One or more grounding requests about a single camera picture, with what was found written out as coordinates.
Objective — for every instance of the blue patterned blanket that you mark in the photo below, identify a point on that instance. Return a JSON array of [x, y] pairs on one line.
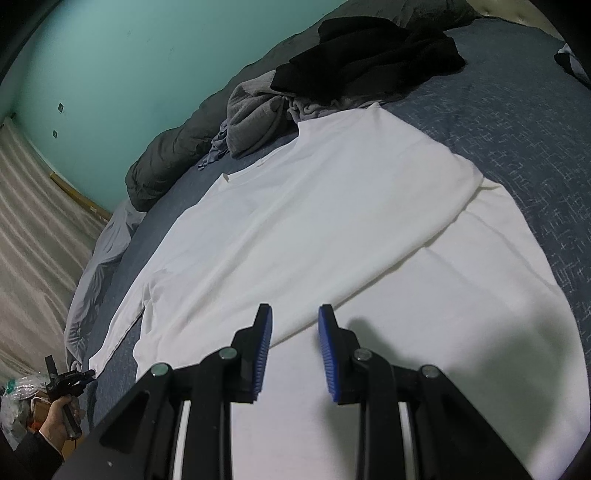
[[531, 138]]

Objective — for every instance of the clear plastic bag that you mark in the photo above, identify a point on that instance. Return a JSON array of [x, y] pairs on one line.
[[18, 392]]

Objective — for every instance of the light grey bed sheet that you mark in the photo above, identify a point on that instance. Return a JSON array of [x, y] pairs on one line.
[[97, 277]]

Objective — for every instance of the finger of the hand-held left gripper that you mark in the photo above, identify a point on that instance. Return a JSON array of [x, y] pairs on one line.
[[85, 374]]

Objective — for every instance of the person's left hand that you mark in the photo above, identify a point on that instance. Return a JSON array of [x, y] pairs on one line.
[[53, 424]]

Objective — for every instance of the cream tufted headboard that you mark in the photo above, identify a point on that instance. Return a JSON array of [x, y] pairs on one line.
[[517, 11]]

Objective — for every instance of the person's left forearm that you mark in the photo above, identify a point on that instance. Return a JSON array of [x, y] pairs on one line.
[[32, 454]]

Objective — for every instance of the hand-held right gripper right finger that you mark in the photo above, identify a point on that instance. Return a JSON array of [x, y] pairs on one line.
[[328, 357]]

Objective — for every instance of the lavender crumpled cloth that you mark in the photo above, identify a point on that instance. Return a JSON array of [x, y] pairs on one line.
[[214, 154]]

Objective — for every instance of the dark grey duvet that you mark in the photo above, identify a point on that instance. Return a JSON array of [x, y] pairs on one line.
[[161, 161]]

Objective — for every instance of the grey crumpled garment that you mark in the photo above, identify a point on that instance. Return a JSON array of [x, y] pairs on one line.
[[254, 120]]

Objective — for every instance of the wooden skirting board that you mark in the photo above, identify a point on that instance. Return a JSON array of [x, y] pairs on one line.
[[78, 196]]

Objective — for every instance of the white long-sleeve shirt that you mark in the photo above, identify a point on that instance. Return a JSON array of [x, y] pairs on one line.
[[323, 207]]

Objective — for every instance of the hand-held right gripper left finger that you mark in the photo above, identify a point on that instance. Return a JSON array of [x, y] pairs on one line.
[[263, 357]]

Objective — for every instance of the black crumpled garment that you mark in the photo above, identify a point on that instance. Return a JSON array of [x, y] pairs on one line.
[[369, 60]]

